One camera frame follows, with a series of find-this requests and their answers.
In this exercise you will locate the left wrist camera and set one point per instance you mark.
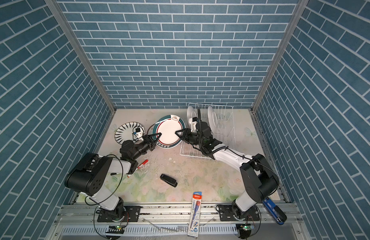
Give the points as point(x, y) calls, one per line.
point(138, 133)

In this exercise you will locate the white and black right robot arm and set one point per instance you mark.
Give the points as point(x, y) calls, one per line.
point(260, 181)

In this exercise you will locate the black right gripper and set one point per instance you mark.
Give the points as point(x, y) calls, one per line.
point(186, 135)

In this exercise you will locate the white wire dish rack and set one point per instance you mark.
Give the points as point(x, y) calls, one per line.
point(226, 127)

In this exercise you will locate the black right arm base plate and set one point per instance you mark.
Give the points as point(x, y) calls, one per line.
point(227, 214)

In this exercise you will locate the blue striped white plate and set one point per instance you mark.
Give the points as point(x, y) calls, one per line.
point(124, 132)

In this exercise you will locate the aluminium front rail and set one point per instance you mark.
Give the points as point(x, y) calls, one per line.
point(163, 213)

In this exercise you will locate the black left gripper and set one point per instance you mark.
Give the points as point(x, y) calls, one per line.
point(147, 141)

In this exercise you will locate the black stapler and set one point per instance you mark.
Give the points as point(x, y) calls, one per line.
point(169, 180)

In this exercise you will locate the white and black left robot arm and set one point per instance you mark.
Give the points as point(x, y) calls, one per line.
point(89, 175)

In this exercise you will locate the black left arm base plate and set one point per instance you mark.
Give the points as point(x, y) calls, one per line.
point(128, 214)

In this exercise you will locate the blue and black handheld tool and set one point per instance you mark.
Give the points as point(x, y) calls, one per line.
point(278, 215)

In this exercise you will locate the red and white marker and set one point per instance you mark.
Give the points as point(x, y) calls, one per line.
point(142, 164)

